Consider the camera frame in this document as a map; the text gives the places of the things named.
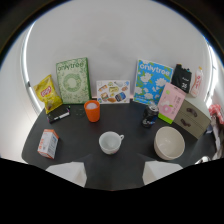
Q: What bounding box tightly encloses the white orange LED bulb box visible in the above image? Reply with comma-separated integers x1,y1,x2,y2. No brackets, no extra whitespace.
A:
36,129,60,160

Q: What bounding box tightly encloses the cream ceramic bowl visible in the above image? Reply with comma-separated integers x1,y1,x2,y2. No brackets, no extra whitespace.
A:
153,125,186,161

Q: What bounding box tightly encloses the dark soda can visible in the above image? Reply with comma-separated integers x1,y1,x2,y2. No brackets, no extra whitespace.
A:
141,103,160,129

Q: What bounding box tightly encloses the beige mini drawer chest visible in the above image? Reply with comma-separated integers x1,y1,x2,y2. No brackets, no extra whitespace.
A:
173,99,212,140

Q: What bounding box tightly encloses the orange plastic cup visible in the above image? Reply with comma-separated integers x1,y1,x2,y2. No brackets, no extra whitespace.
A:
83,99,101,123

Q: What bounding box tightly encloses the pink flower box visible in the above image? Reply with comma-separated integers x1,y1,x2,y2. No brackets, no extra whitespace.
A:
157,82,187,125

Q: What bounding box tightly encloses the yellow chips bag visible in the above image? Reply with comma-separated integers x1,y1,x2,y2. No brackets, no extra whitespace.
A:
33,74,63,115

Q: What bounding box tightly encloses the red white packet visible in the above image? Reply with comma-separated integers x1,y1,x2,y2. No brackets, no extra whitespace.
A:
208,103,224,126

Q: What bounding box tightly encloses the blue onlytree book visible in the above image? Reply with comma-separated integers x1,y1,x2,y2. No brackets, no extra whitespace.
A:
133,59,175,106

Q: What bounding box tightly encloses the green onlytree book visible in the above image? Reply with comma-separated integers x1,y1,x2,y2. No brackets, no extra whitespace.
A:
55,57,92,105

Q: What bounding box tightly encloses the white food picture card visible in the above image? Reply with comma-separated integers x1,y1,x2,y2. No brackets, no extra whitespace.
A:
96,79,131,105

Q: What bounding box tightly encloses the black tote bag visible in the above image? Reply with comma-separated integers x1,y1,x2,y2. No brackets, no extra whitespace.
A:
171,63,193,94

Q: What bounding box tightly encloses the white teacup with handle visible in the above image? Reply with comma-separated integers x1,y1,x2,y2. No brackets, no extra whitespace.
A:
98,131,125,155

